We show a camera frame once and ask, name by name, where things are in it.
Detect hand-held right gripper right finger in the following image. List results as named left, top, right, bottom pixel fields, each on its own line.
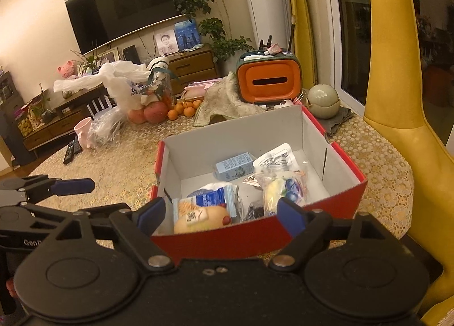
left=268, top=198, right=403, bottom=274

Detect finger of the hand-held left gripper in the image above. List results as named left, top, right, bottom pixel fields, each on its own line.
left=0, top=175, right=96, bottom=204
left=0, top=202, right=132, bottom=223

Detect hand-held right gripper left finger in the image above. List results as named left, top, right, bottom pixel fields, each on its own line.
left=51, top=197, right=177, bottom=274

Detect clear packet with blue print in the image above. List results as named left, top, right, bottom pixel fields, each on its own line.
left=255, top=168, right=309, bottom=216

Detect dark blue snack packet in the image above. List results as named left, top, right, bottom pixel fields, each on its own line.
left=245, top=202, right=265, bottom=221

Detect beige spotted squishy toy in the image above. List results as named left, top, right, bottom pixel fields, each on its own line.
left=173, top=205, right=233, bottom=234

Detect white printed snack packet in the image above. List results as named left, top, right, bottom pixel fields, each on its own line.
left=253, top=143, right=295, bottom=172

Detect blue white snack packet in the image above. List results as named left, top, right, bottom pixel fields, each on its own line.
left=172, top=183, right=240, bottom=223

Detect light blue small box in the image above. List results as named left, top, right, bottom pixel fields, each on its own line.
left=215, top=153, right=256, bottom=182

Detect red cardboard shoe box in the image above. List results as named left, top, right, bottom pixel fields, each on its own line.
left=150, top=104, right=367, bottom=266

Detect floral lace covered desktop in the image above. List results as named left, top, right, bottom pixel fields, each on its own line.
left=26, top=97, right=415, bottom=266

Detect pink mug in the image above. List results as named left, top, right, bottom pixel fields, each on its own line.
left=74, top=117, right=93, bottom=149

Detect clear plastic bag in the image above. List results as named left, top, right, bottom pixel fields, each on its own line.
left=89, top=108, right=126, bottom=149

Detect small potted plant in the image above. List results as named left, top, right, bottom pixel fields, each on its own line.
left=33, top=83, right=57, bottom=124

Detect printed fruit carton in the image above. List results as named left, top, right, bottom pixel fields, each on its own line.
left=16, top=99, right=39, bottom=137

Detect dark shelf unit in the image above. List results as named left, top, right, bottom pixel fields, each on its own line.
left=0, top=70, right=36, bottom=167

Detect white router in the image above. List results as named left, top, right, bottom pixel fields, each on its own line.
left=86, top=96, right=111, bottom=116

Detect red apple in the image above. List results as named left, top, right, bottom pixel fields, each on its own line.
left=144, top=102, right=169, bottom=124
left=128, top=108, right=147, bottom=124

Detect grey cloth mat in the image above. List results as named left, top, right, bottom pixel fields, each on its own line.
left=319, top=106, right=353, bottom=135

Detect pile of tangerines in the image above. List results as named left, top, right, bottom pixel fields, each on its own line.
left=167, top=98, right=203, bottom=121

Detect pink plush pig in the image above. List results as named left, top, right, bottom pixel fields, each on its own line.
left=58, top=60, right=79, bottom=80

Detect white plastic bag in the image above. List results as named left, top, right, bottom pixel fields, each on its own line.
left=53, top=60, right=153, bottom=110

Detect grassy potted plant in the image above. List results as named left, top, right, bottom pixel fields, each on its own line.
left=69, top=40, right=107, bottom=76

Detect clear plastic snack bin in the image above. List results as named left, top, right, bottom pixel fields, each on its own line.
left=140, top=56, right=176, bottom=106

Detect flat pink boxes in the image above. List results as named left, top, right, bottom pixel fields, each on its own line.
left=182, top=79, right=226, bottom=97

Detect beige cloth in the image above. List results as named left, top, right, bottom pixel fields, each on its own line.
left=194, top=71, right=266, bottom=127

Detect orange green tissue box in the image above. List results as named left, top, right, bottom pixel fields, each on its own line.
left=236, top=50, right=303, bottom=106

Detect wooden television cabinet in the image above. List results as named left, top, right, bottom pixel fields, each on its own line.
left=23, top=44, right=218, bottom=160

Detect portrait photo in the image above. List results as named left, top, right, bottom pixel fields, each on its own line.
left=155, top=30, right=178, bottom=57

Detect calligraphy brush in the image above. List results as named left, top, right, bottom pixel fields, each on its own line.
left=288, top=15, right=297, bottom=53

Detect black television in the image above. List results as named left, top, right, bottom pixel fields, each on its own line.
left=64, top=0, right=199, bottom=55

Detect blue poster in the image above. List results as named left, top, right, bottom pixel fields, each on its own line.
left=174, top=20, right=199, bottom=51

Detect yellow chair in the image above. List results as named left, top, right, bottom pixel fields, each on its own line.
left=363, top=0, right=454, bottom=326

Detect yellow curtain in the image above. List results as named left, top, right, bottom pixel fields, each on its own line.
left=284, top=0, right=316, bottom=92

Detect glass balcony door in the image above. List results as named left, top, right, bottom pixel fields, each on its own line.
left=319, top=0, right=377, bottom=106

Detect white standing air conditioner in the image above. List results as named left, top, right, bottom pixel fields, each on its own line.
left=237, top=0, right=295, bottom=60

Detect white photo frame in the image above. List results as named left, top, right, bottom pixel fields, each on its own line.
left=103, top=47, right=121, bottom=64

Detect black picture frame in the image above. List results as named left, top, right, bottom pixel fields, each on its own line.
left=122, top=45, right=142, bottom=64

